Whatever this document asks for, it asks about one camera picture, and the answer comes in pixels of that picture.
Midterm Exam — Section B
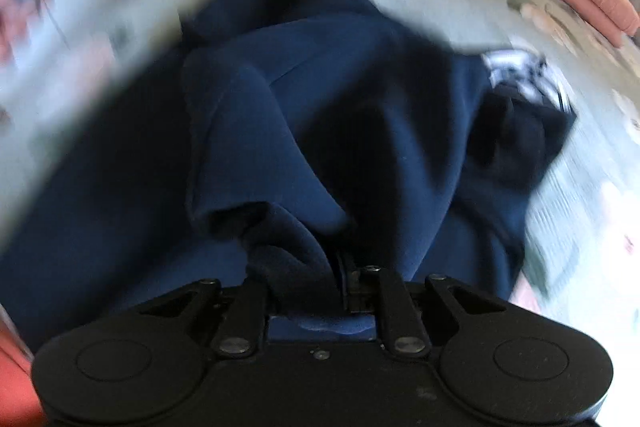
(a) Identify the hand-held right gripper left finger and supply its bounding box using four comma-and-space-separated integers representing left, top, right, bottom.
139, 278, 272, 356

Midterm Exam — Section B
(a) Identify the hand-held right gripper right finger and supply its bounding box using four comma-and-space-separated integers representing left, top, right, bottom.
337, 251, 502, 357

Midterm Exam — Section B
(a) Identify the navy blue garment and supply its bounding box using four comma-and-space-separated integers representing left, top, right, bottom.
0, 0, 576, 353

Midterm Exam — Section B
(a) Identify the red cloth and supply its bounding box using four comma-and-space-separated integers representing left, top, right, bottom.
0, 307, 48, 427

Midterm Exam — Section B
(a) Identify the black and white printed garment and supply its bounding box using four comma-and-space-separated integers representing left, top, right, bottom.
482, 49, 576, 188

